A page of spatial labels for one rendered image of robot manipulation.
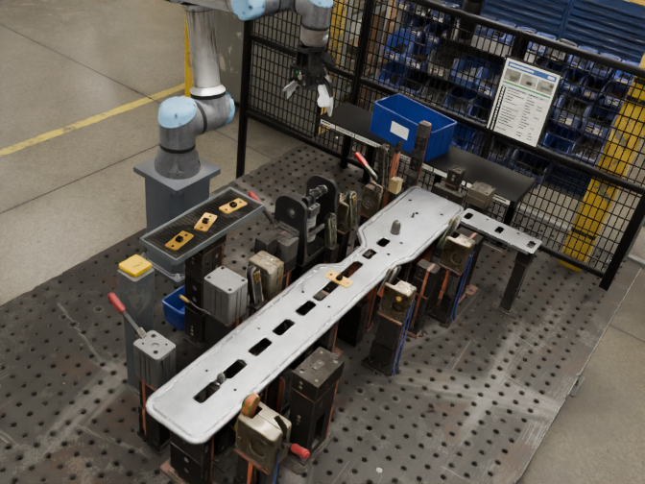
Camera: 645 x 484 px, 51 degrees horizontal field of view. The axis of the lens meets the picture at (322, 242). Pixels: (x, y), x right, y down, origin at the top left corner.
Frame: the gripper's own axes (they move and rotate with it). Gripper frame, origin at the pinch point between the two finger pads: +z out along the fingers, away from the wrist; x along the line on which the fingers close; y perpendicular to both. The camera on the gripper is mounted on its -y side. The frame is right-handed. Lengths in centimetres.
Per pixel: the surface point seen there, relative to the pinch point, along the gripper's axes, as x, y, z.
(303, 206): 8.4, 9.8, 26.1
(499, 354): 71, -27, 74
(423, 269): 41, -14, 46
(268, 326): 22, 41, 44
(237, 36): -186, -189, 79
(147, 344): 7, 71, 38
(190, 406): 25, 75, 44
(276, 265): 12.7, 26.9, 36.1
